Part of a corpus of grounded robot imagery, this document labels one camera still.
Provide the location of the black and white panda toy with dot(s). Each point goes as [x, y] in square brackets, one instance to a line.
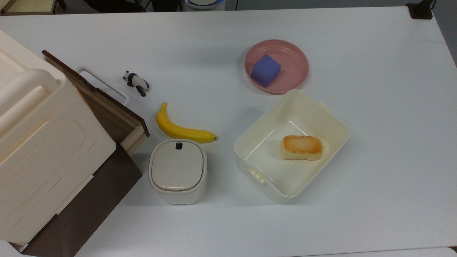
[135, 81]

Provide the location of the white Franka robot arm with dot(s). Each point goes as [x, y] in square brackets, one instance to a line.
[203, 6]

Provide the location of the yellow toy banana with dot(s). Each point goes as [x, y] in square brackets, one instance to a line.
[175, 131]

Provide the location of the toasted toy bread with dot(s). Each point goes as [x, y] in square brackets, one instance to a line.
[301, 146]

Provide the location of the cream plastic open bin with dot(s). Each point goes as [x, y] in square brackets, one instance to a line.
[264, 167]

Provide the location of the small cream lidded trash can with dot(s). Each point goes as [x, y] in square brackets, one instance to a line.
[176, 167]

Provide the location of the purple foam cube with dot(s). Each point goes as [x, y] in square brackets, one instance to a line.
[266, 70]

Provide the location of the pink round plate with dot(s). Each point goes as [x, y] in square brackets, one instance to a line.
[294, 57]

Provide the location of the dark brown wooden cabinet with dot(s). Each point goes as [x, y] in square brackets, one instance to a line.
[93, 207]

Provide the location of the cream plastic storage box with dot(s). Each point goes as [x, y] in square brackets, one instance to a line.
[43, 150]

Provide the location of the black table clamp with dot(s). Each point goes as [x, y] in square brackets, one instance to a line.
[419, 10]

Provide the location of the beige wooden desk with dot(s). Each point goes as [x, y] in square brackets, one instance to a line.
[28, 5]

